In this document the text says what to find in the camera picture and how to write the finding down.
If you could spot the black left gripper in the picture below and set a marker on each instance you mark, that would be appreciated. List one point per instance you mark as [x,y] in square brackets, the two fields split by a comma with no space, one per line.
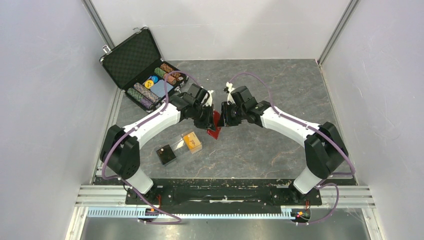
[208,122]

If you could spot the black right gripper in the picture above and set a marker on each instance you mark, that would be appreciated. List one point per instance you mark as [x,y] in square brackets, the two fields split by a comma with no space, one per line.
[226,120]

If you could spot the red leather card holder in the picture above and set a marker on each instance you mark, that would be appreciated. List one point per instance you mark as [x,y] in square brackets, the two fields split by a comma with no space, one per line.
[214,133]

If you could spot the clear plastic card box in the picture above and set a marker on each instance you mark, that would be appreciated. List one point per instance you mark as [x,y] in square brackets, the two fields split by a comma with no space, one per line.
[178,146]

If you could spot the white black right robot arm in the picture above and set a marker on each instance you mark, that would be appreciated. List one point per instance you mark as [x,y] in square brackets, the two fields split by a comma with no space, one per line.
[324,148]

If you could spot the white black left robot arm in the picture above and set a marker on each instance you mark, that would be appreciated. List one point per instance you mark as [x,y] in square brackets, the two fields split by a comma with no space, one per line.
[121,148]

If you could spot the orange card stack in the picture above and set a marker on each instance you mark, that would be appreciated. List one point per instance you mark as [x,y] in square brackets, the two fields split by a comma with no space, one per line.
[193,142]

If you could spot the blue playing card deck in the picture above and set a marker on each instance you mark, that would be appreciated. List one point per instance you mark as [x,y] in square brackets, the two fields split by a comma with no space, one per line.
[159,88]

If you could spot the black card stack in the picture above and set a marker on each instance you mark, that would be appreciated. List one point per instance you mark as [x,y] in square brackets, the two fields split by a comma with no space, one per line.
[166,154]

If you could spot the red poker chip row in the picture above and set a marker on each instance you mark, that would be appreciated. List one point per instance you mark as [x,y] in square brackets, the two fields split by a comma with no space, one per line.
[169,79]

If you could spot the purple grey poker chip row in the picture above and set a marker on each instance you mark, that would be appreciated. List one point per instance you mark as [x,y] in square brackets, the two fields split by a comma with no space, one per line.
[146,93]

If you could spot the brown poker chip row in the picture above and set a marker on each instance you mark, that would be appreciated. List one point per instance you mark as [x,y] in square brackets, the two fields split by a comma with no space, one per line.
[168,69]

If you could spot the blue dealer chip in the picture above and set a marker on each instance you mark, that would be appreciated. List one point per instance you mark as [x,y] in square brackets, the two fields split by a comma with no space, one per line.
[154,78]

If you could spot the yellow dealer chip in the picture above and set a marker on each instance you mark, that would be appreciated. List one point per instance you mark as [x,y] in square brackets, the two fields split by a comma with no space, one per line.
[148,83]

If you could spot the green purple poker chip row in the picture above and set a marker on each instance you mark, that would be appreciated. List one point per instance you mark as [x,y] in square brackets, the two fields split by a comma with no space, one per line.
[145,102]

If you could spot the black aluminium poker chip case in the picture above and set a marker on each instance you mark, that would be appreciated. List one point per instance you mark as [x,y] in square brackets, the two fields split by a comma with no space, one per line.
[134,60]

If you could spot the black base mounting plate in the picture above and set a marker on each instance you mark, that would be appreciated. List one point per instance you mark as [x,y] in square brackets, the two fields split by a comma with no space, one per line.
[227,195]

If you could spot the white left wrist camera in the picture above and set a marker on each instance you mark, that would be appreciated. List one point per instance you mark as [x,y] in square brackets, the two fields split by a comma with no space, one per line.
[208,99]

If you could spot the aluminium slotted rail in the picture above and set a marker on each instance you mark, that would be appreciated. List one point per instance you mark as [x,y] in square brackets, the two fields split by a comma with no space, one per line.
[146,213]

